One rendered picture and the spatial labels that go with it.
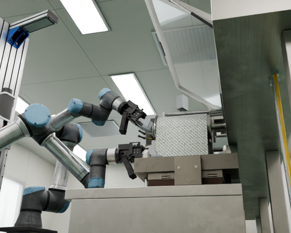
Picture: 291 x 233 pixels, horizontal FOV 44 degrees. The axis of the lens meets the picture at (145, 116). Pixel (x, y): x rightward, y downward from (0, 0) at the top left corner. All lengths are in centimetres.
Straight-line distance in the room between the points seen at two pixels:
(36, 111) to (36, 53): 250
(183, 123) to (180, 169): 36
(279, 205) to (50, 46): 298
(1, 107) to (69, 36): 181
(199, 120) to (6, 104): 109
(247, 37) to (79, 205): 86
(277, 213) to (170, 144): 54
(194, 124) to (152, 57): 240
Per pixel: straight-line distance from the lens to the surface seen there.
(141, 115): 176
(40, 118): 168
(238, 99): 122
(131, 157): 162
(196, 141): 162
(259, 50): 99
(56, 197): 214
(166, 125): 167
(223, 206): 128
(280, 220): 167
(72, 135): 218
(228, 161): 138
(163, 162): 140
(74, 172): 179
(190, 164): 136
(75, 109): 181
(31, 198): 209
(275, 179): 170
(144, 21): 350
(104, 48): 389
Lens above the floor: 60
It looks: 24 degrees up
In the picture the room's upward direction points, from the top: 2 degrees clockwise
